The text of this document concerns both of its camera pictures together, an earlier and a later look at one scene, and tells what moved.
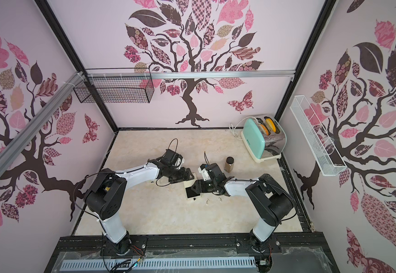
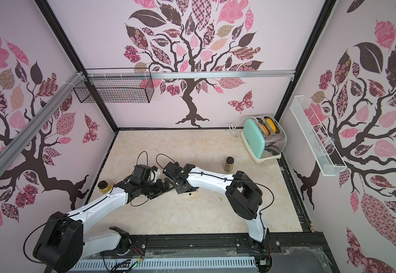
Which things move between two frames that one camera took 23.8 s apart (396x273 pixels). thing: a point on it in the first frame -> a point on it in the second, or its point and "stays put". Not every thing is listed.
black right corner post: x=322 y=18 stays put
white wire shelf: x=325 y=153 stays put
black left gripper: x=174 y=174 -> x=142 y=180
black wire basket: x=118 y=85 stays put
